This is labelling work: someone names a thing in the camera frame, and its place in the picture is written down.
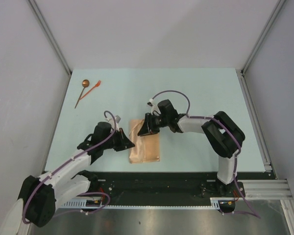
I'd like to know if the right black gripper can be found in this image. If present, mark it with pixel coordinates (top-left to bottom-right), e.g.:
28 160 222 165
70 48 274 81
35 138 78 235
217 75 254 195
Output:
138 113 169 137

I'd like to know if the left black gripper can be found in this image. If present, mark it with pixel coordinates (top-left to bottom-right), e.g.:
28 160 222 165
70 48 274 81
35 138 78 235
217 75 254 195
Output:
101 128 135 151

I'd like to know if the orange cloth napkin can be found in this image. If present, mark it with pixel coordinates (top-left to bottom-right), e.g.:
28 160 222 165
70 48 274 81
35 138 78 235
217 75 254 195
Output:
129 119 160 164

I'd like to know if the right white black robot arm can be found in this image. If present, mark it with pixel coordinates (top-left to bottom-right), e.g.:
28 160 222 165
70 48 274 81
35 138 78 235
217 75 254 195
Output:
137 99 245 196

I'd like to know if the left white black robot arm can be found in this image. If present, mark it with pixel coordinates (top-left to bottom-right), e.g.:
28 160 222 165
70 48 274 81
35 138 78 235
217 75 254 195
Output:
0 122 135 235

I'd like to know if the orange plastic fork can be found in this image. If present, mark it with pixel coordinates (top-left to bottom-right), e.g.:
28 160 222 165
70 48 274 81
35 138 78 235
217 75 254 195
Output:
80 80 101 99

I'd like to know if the copper spoon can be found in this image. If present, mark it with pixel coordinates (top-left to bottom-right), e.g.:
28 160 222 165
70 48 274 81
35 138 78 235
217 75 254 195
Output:
74 79 90 108

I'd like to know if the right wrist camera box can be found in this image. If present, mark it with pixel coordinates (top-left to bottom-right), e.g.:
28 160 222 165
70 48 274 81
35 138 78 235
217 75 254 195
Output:
147 98 161 115

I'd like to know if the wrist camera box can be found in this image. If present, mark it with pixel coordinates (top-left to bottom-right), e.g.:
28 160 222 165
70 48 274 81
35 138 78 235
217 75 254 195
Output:
147 98 161 115
106 116 121 123

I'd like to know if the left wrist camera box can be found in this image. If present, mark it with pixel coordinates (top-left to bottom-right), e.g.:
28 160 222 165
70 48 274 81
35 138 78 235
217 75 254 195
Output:
106 116 121 123

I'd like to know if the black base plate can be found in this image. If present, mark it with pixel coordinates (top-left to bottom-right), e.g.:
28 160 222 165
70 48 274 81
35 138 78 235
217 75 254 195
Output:
71 172 245 206

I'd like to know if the slotted cable duct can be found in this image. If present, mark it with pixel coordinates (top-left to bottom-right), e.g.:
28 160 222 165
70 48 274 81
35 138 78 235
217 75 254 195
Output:
63 198 236 209

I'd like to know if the left aluminium frame post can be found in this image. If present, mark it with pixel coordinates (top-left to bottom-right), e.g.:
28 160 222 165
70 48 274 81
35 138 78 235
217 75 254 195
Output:
26 0 73 77

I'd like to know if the aluminium frame post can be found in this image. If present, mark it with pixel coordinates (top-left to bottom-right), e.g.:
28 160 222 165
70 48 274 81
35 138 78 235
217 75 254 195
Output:
240 0 288 76
26 0 73 77

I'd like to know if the right aluminium frame post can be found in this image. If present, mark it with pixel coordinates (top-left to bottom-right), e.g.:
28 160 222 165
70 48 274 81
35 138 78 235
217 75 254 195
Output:
240 0 288 76

